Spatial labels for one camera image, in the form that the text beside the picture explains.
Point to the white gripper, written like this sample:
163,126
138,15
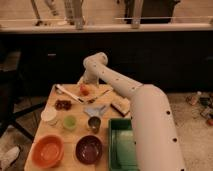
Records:
87,80

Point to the small orange apple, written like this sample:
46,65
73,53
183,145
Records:
84,90

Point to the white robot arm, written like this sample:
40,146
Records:
155,136

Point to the small metal cup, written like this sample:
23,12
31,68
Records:
94,124

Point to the green plastic cup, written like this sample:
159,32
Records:
69,122

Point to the white paper cup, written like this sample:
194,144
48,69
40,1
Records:
49,116

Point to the light blue cloth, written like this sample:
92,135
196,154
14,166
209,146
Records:
96,111

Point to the brown yellow scrub sponge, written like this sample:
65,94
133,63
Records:
122,105

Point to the bunch of dark grapes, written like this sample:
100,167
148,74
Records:
63,105

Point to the dark purple bowl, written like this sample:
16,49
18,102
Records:
89,149

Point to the black chair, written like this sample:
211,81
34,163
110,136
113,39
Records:
8,95

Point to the green plastic tray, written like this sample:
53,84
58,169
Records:
121,147

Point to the orange plastic bowl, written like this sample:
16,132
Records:
48,151

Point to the white shoe on floor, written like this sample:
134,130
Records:
9,157

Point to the wooden handled fork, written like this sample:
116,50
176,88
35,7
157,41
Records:
98,96

